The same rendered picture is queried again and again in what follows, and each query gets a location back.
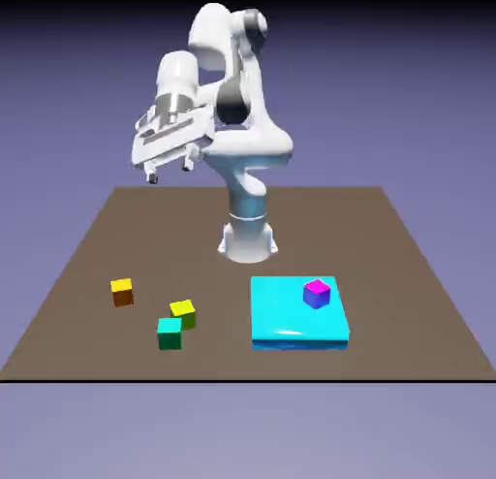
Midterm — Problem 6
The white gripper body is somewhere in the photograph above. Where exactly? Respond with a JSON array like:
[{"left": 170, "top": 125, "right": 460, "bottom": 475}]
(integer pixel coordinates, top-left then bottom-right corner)
[{"left": 131, "top": 105, "right": 215, "bottom": 172}]

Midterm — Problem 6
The small orange cube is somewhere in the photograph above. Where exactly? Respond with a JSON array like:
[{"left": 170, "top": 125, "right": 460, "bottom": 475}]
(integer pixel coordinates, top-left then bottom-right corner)
[{"left": 109, "top": 277, "right": 135, "bottom": 308}]

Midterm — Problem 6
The small yellow cube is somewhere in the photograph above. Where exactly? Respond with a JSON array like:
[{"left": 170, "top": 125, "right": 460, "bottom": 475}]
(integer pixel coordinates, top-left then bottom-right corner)
[{"left": 169, "top": 299, "right": 198, "bottom": 331}]

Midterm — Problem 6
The small green cube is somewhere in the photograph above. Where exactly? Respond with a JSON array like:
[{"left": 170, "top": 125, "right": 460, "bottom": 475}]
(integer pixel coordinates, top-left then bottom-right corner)
[{"left": 157, "top": 317, "right": 183, "bottom": 351}]

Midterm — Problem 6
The small magenta cube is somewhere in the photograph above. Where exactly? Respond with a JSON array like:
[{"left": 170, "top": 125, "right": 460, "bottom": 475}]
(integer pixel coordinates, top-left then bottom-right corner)
[{"left": 302, "top": 278, "right": 332, "bottom": 310}]

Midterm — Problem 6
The large cyan box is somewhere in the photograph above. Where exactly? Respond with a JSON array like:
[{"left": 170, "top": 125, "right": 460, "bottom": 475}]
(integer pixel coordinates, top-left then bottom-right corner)
[{"left": 250, "top": 275, "right": 351, "bottom": 351}]

